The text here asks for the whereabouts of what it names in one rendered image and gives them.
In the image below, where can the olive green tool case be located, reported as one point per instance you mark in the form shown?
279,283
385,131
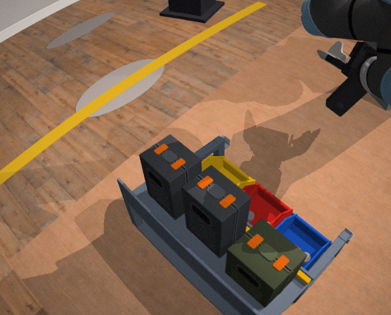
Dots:
263,262

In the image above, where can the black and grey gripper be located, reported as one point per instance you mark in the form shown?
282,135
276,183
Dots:
337,58

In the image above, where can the dark grey metal shelf rack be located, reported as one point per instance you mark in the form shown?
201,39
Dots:
186,252

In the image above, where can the yellow flat bar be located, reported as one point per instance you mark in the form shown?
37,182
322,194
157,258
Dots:
304,278

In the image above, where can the blue bin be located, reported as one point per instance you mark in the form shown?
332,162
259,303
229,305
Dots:
305,237

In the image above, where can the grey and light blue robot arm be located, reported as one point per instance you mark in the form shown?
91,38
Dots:
362,20

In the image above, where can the grey metal disc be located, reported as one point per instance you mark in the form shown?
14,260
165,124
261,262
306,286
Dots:
307,258
250,216

